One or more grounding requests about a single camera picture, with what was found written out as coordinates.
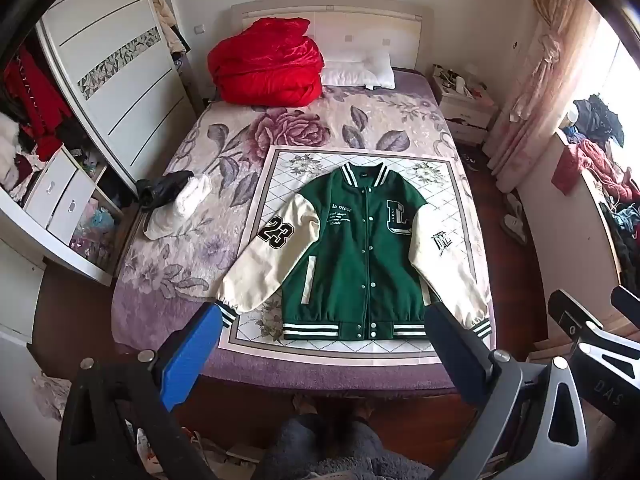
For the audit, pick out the pile of dark clothes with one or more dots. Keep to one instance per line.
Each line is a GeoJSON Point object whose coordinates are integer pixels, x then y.
{"type": "Point", "coordinates": [600, 115]}

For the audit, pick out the cream wooden desk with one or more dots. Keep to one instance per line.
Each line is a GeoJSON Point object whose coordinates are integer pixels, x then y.
{"type": "Point", "coordinates": [565, 220]}

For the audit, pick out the white nightstand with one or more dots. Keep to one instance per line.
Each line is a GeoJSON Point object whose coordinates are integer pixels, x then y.
{"type": "Point", "coordinates": [465, 110]}

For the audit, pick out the person's grey fleece trousers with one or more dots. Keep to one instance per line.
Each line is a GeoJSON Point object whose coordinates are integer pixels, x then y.
{"type": "Point", "coordinates": [340, 450]}

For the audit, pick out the red knitted garment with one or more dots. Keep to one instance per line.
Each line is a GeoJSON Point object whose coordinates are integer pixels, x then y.
{"type": "Point", "coordinates": [585, 165]}

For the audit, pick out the cream bed headboard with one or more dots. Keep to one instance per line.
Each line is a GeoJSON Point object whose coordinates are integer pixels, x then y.
{"type": "Point", "coordinates": [350, 25]}

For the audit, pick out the pink curtain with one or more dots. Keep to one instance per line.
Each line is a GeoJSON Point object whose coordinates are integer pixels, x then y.
{"type": "Point", "coordinates": [545, 60]}

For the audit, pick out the scattered paper packets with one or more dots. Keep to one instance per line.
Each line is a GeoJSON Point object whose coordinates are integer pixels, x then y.
{"type": "Point", "coordinates": [220, 455]}

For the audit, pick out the green varsity jacket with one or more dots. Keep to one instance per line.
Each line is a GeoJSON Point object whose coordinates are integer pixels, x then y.
{"type": "Point", "coordinates": [350, 260]}

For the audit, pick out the red quilt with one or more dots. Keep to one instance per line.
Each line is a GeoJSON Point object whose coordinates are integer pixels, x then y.
{"type": "Point", "coordinates": [265, 65]}

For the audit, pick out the cream hanging garment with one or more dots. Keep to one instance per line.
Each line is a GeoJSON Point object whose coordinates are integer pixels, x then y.
{"type": "Point", "coordinates": [167, 15]}

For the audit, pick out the white sliding-door wardrobe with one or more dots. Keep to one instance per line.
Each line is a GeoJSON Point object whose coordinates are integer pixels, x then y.
{"type": "Point", "coordinates": [120, 75]}

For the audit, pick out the white wall socket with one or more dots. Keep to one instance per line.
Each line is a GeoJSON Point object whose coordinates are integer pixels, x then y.
{"type": "Point", "coordinates": [200, 29]}

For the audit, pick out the crumpled floral cloth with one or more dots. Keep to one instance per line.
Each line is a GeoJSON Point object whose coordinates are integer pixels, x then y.
{"type": "Point", "coordinates": [52, 395]}

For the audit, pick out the white folded clothes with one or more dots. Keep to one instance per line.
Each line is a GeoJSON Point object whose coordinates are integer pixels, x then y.
{"type": "Point", "coordinates": [9, 150]}

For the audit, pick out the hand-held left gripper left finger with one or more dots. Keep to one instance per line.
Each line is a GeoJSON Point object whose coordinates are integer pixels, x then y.
{"type": "Point", "coordinates": [192, 360]}

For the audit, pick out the white pillow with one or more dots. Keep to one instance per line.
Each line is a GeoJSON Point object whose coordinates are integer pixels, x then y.
{"type": "Point", "coordinates": [355, 72]}

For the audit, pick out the white drawer unit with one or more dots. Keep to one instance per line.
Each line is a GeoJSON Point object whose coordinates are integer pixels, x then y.
{"type": "Point", "coordinates": [55, 190]}

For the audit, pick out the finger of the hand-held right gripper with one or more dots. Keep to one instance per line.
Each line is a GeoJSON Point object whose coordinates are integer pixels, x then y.
{"type": "Point", "coordinates": [627, 300]}
{"type": "Point", "coordinates": [572, 312]}

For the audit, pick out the black garment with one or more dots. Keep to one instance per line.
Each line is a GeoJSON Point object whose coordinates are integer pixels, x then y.
{"type": "Point", "coordinates": [160, 190]}

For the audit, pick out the red hanging clothes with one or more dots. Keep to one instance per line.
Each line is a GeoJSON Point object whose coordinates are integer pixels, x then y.
{"type": "Point", "coordinates": [35, 95]}

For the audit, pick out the bed with purple floral blanket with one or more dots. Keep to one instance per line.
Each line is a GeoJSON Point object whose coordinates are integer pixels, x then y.
{"type": "Point", "coordinates": [225, 135]}

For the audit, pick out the white slipper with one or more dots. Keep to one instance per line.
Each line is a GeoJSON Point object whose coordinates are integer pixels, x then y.
{"type": "Point", "coordinates": [515, 230]}
{"type": "Point", "coordinates": [512, 204]}

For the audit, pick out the white floral diamond-pattern mat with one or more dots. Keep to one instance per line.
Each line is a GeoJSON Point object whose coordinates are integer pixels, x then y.
{"type": "Point", "coordinates": [285, 185]}

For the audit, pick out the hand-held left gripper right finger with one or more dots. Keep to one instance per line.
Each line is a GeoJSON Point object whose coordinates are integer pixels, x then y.
{"type": "Point", "coordinates": [450, 355]}

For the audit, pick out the white fluffy garment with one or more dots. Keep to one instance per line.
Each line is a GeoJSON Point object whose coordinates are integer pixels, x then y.
{"type": "Point", "coordinates": [185, 205]}

